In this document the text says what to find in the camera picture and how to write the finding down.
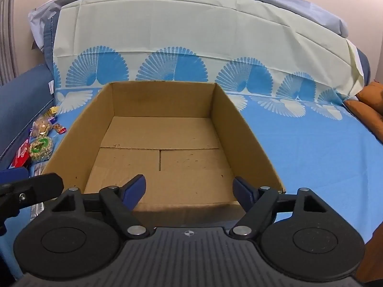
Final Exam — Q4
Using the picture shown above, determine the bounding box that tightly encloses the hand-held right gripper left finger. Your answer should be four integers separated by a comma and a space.
51, 174, 150, 240

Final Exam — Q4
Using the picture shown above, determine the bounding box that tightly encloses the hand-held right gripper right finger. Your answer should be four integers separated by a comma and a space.
229, 177, 332, 240

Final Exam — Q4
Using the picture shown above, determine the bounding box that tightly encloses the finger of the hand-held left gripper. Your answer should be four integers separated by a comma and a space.
0, 173, 64, 219

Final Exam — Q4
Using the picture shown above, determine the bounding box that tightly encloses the tall red snack packet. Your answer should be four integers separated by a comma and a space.
8, 142, 31, 169

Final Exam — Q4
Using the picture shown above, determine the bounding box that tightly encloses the cardboard box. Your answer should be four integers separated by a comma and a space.
42, 81, 286, 226

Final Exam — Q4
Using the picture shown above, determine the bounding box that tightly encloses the round cracker packet green label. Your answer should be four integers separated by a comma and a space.
28, 136, 55, 162

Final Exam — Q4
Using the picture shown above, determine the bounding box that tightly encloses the clear packet of nuts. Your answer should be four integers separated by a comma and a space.
30, 115, 54, 139

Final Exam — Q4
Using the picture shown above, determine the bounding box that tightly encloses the blue fan-print sheet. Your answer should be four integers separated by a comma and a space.
0, 0, 379, 278

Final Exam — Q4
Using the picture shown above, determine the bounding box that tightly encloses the orange pillow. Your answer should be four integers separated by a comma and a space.
344, 81, 383, 144

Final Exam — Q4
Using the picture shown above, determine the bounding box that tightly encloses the grey pleated curtain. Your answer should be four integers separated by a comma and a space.
0, 0, 16, 85

